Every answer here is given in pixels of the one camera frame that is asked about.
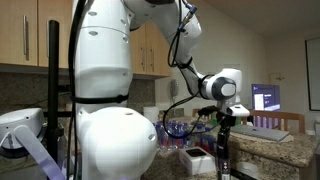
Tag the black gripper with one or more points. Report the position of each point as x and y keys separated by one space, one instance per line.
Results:
x=225 y=123

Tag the black spray can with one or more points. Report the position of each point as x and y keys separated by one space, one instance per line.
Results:
x=224 y=170

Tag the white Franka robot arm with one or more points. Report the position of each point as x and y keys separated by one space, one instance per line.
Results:
x=100 y=66

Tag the white box with black top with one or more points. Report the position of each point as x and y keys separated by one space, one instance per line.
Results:
x=200 y=165

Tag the green tissue box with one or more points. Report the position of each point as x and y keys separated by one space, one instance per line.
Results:
x=237 y=120

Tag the blue cap water bottle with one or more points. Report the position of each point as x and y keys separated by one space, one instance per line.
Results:
x=170 y=140
x=199 y=138
x=209 y=143
x=180 y=141
x=160 y=136
x=187 y=140

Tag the silver closed laptop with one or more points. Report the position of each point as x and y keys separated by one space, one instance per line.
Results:
x=260 y=132

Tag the large wooden chair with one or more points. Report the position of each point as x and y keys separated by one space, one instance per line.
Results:
x=273 y=115

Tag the lit computer monitor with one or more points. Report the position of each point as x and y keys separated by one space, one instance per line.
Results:
x=266 y=96

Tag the white paper towel roll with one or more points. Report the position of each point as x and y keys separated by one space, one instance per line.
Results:
x=150 y=114

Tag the wooden cabinet door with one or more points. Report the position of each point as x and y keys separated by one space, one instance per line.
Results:
x=137 y=50
x=160 y=60
x=62 y=33
x=13 y=33

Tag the black metal pole stand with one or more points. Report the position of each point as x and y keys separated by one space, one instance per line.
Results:
x=53 y=66

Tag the white rounded device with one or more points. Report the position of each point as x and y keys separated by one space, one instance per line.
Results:
x=20 y=123

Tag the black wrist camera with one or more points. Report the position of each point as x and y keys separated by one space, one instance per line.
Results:
x=207 y=110

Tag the small wall ornament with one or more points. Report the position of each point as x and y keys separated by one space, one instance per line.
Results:
x=279 y=78

